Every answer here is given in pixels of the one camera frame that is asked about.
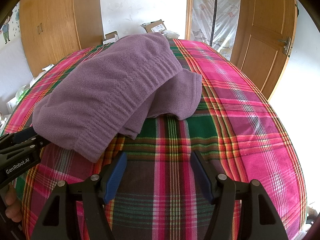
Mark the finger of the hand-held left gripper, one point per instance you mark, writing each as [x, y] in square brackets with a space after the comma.
[37, 142]
[23, 134]

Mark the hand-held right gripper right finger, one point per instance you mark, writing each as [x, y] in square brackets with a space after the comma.
[200, 175]

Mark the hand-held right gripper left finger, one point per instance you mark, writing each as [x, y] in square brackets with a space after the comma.
[117, 172]

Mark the purple fleece garment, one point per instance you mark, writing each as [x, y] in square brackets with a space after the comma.
[112, 87]

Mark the person's left hand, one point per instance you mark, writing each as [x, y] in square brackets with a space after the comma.
[13, 205]

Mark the white green plastic bag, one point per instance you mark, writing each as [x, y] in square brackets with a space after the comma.
[37, 77]

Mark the pink plaid bed sheet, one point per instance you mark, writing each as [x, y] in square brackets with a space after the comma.
[237, 130]

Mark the wooden wardrobe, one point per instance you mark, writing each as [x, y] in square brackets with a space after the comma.
[57, 22]

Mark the small white box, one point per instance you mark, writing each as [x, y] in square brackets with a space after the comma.
[111, 37]

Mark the pile of white packets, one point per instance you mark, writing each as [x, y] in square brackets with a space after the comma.
[170, 33]

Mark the brown cardboard box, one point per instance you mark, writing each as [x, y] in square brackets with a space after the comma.
[153, 26]

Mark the wooden door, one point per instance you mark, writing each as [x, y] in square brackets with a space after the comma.
[265, 30]

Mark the clear plastic door curtain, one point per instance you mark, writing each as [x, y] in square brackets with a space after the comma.
[220, 12]

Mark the cartoon wall sticker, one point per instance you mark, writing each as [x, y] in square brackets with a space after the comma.
[6, 27]

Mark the wooden door frame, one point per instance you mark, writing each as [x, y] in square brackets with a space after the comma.
[189, 7]

